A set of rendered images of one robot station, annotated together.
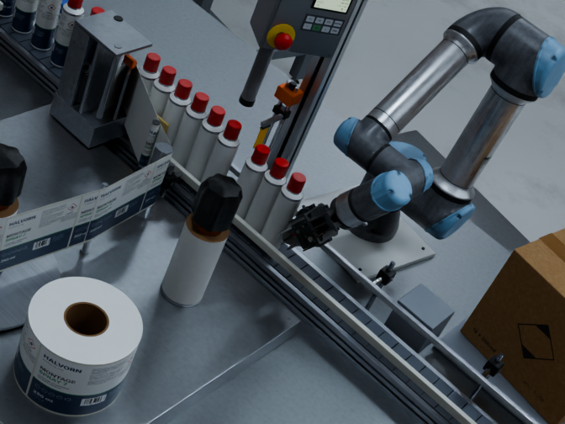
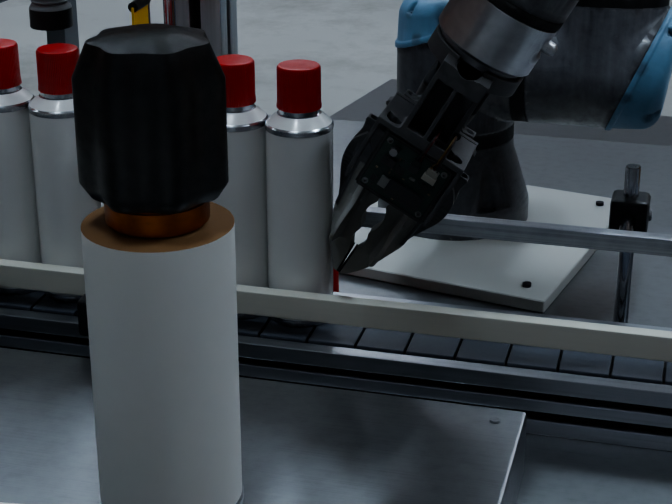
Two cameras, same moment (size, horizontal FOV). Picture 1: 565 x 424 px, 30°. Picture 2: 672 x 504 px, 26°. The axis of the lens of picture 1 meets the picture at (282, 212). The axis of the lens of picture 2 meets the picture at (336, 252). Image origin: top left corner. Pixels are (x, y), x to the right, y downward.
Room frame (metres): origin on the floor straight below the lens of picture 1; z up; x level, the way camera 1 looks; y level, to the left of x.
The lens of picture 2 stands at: (0.79, 0.16, 1.38)
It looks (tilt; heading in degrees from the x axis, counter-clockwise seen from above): 23 degrees down; 350
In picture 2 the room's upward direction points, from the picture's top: straight up
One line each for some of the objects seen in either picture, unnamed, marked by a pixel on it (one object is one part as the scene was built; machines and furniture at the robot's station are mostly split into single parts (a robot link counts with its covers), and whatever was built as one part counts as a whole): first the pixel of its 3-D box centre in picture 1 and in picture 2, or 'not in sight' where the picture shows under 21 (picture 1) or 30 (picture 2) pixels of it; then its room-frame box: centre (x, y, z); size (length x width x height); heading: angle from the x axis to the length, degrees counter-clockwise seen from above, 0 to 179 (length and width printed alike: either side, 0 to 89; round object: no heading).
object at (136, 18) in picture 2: (261, 135); (141, 36); (1.89, 0.11, 1.09); 0.03 x 0.01 x 0.06; 155
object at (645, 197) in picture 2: (373, 292); (625, 272); (1.79, -0.26, 0.91); 0.07 x 0.03 x 0.17; 155
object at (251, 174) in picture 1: (248, 183); not in sight; (1.86, 0.09, 0.98); 0.05 x 0.05 x 0.20
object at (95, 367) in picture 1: (77, 346); not in sight; (1.26, 0.23, 0.95); 0.20 x 0.20 x 0.14
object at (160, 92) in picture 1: (158, 104); not in sight; (1.99, 0.36, 0.98); 0.05 x 0.05 x 0.20
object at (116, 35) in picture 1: (113, 32); not in sight; (1.95, 0.50, 1.14); 0.14 x 0.11 x 0.01; 65
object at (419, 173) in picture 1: (400, 176); not in sight; (1.83, -0.19, 1.19); 0.11 x 0.11 x 0.08; 64
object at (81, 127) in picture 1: (102, 79); not in sight; (1.95, 0.50, 1.01); 0.14 x 0.13 x 0.26; 65
